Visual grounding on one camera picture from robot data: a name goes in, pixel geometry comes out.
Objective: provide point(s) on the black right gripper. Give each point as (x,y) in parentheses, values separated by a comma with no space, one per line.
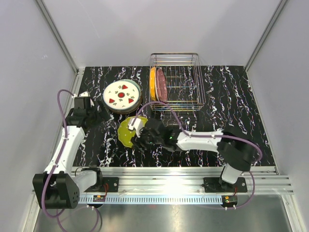
(137,141)

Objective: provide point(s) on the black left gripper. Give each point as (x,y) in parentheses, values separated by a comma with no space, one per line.
(102,116)

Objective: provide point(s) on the white watermelon pattern plate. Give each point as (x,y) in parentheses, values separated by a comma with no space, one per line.
(121,95)

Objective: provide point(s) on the lime green polka dot plate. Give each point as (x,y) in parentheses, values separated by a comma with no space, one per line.
(124,134)

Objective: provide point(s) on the pink polka dot plate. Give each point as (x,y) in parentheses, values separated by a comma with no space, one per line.
(161,85)

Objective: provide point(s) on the yellow polka dot plate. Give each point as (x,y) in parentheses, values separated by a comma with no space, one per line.
(152,84)

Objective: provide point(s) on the white plate green lettered rim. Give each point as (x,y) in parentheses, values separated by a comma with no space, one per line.
(155,86)

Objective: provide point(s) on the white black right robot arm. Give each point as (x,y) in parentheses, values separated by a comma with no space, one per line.
(236,151)

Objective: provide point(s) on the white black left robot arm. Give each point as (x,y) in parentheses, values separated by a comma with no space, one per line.
(56,187)

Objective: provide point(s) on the stack of round plates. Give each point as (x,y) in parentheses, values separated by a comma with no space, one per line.
(130,108)

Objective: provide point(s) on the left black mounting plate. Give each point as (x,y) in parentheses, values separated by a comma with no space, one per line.
(108,184)

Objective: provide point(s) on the black mounting plate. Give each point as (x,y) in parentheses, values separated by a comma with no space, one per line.
(216,185)
(108,184)

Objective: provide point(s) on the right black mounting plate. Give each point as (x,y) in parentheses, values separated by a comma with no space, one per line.
(216,185)

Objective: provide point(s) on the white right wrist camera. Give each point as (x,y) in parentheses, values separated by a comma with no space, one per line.
(135,124)

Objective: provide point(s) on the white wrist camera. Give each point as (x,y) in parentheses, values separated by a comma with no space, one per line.
(135,124)
(87,94)

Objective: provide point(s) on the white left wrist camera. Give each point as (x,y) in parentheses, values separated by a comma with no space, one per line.
(87,94)

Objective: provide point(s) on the left aluminium frame post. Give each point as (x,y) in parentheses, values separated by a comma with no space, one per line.
(52,26)

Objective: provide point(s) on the aluminium frame post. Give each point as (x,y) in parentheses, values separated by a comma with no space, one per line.
(52,26)
(270,25)

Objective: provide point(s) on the metal wire dish rack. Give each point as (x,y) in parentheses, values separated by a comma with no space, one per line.
(183,78)

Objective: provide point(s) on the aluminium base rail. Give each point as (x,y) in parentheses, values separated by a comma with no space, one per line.
(177,181)

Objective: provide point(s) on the white slotted cable duct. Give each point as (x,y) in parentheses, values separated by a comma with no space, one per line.
(151,199)

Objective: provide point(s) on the right aluminium frame post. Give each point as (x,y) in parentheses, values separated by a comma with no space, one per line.
(270,25)

